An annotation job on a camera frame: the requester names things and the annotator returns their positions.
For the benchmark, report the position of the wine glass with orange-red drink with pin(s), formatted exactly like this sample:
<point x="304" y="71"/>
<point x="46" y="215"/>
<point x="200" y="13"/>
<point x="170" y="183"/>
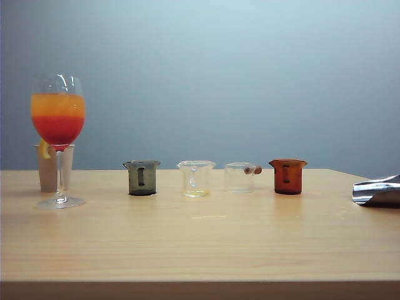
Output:
<point x="57" y="118"/>

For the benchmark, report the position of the yellow lemon slice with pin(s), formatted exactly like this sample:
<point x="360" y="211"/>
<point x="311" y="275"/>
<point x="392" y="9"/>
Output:
<point x="43" y="151"/>

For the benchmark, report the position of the smoked grey glass cup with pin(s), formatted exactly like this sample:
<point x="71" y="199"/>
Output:
<point x="150" y="181"/>

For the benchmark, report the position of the amber glass cup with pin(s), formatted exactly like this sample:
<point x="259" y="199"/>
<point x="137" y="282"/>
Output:
<point x="293" y="181"/>

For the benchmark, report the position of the beige paper cup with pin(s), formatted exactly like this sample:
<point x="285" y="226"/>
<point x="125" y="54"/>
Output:
<point x="47" y="175"/>

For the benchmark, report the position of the shiny silver metal scoop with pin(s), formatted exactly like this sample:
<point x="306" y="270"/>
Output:
<point x="378" y="190"/>

